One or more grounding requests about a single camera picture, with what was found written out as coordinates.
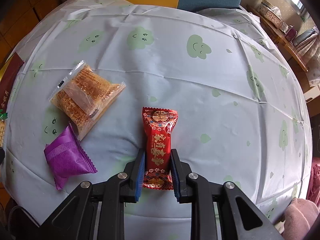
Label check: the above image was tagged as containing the purple small box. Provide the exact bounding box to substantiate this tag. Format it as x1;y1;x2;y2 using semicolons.
285;25;297;42

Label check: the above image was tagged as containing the purple snack packet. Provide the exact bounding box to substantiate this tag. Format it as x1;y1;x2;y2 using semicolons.
44;124;97;190

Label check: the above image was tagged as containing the white storage cabinet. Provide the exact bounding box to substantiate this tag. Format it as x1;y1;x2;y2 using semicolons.
304;85;320;117

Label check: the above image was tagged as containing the wooden panel cabinet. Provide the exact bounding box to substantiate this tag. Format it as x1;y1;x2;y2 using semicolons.
1;0;61;64

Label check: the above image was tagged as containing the brown rice cake packet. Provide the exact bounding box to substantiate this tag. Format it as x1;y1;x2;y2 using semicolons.
49;61;126;141

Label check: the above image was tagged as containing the red wedding candy packet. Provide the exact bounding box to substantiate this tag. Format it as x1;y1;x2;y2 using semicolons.
142;107;178;190

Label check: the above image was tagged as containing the pink cloth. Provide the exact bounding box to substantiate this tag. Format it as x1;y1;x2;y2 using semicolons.
282;158;319;239

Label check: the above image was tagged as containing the soda cracker packet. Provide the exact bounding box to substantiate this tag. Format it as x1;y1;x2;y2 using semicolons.
0;109;8;147

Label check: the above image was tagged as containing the wooden side shelf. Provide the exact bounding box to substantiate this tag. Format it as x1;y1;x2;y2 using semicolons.
246;4;309;73

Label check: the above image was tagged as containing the tissue box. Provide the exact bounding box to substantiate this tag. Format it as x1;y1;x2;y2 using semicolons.
259;0;288;31

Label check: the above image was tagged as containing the white cloud-print tablecloth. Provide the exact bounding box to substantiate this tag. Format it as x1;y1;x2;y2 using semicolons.
3;0;312;223

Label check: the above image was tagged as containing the gold tin box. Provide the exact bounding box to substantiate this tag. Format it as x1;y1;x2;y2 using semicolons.
0;52;24;113

